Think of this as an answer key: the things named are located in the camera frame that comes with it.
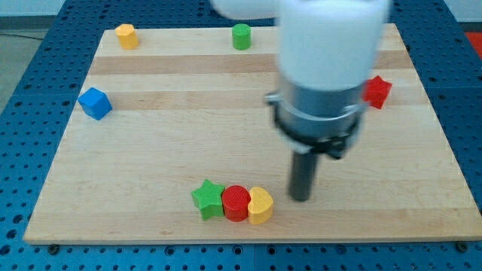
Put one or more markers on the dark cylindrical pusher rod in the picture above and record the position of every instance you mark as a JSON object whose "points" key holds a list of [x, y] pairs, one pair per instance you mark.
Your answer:
{"points": [[302, 174]]}

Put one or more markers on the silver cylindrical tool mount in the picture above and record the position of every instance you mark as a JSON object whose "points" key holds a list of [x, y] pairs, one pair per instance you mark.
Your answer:
{"points": [[315, 120]]}

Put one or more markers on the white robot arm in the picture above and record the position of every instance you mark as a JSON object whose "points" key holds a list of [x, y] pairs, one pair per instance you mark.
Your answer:
{"points": [[327, 50]]}

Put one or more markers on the red star block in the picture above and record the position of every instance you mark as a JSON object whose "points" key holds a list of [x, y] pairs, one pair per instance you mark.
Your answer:
{"points": [[376, 91]]}

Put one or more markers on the green star block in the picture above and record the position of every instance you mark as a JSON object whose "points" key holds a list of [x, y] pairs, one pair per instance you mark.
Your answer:
{"points": [[207, 199]]}

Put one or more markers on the yellow heart block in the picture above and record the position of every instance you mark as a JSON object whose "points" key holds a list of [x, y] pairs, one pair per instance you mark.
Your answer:
{"points": [[260, 208]]}

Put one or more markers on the red cylinder block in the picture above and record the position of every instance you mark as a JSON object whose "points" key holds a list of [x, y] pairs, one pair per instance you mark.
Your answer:
{"points": [[235, 200]]}

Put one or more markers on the green cylinder block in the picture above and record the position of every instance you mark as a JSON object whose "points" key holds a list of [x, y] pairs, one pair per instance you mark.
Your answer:
{"points": [[241, 36]]}

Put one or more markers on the wooden board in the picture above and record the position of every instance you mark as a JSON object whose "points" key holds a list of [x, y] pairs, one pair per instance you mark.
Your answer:
{"points": [[187, 107]]}

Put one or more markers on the yellow hexagon block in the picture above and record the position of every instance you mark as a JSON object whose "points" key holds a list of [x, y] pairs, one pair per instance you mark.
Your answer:
{"points": [[126, 35]]}

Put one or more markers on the blue cube block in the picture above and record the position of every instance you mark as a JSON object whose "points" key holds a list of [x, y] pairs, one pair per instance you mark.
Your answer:
{"points": [[95, 103]]}

